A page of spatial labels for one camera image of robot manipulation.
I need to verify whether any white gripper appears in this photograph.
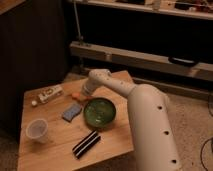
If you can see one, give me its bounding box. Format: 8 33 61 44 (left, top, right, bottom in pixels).
81 79 98 96

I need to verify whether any orange pepper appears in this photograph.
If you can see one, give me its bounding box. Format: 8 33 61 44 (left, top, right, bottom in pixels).
71 92 90 101

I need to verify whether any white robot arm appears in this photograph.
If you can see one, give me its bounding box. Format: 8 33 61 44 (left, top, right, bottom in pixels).
81 69 183 171

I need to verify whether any green ceramic bowl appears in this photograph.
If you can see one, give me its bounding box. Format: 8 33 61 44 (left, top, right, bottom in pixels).
83 97 116 128

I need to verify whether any blue sponge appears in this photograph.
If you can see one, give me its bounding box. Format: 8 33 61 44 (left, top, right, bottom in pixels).
62 104 82 122

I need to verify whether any metal pole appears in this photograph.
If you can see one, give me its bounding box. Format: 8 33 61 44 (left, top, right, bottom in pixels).
73 0 83 44

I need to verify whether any wooden table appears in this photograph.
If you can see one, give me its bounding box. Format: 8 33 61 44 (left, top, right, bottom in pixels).
18 80 133 171

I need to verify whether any long grey case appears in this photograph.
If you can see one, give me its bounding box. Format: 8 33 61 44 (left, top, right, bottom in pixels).
69 41 213 82

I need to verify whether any black white striped case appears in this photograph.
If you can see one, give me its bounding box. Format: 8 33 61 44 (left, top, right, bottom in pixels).
72 131 101 159

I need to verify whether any clear plastic cup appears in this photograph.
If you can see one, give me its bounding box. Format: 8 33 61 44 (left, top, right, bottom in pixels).
26 118 49 143

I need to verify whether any dark cabinet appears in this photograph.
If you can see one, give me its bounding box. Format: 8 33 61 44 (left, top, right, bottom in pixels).
0 0 68 134

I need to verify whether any wooden shelf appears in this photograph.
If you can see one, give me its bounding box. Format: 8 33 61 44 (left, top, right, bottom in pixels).
67 0 213 21

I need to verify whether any black case handle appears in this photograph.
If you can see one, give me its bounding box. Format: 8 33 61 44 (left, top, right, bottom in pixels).
168 57 199 67

